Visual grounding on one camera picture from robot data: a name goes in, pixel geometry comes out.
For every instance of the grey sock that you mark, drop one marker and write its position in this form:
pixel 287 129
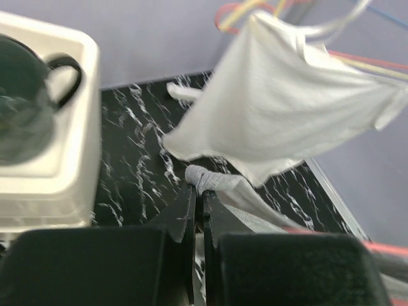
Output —
pixel 243 201

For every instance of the light blue wire hanger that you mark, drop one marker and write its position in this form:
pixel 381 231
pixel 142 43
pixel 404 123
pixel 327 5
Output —
pixel 380 12

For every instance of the cream plastic hanger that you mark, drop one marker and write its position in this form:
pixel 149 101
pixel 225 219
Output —
pixel 371 65

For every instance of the white rack base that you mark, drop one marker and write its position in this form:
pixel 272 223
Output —
pixel 179 92

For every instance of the white tank top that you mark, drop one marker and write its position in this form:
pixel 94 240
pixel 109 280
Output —
pixel 277 97

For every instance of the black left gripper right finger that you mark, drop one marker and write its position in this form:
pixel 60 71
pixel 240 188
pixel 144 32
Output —
pixel 247 268

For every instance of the dark green mug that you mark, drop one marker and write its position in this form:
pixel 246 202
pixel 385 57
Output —
pixel 27 110

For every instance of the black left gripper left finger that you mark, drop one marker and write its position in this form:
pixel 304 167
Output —
pixel 150 264

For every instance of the white drawer unit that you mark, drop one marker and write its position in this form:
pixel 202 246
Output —
pixel 57 187

